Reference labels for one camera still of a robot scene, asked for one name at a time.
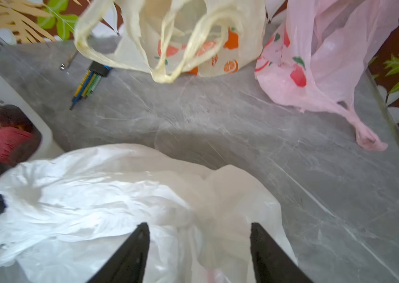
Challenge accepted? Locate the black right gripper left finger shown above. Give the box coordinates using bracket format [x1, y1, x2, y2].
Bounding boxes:
[88, 222, 150, 283]

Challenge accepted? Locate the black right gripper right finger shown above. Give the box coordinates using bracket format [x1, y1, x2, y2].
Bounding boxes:
[250, 222, 313, 283]

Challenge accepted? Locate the white plastic bag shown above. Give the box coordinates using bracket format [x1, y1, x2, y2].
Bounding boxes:
[0, 144, 296, 283]

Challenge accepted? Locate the white perforated plastic basket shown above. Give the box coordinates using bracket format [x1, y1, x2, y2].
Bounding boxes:
[0, 76, 64, 160]

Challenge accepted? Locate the pink apple-print plastic bag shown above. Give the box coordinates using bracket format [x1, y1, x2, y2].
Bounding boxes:
[255, 1, 399, 151]

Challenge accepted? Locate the yellow orange-print plastic bag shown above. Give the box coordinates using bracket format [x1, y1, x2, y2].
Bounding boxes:
[74, 1, 267, 84]

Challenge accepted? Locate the small black connector with wires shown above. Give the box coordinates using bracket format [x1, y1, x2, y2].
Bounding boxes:
[69, 61, 112, 110]

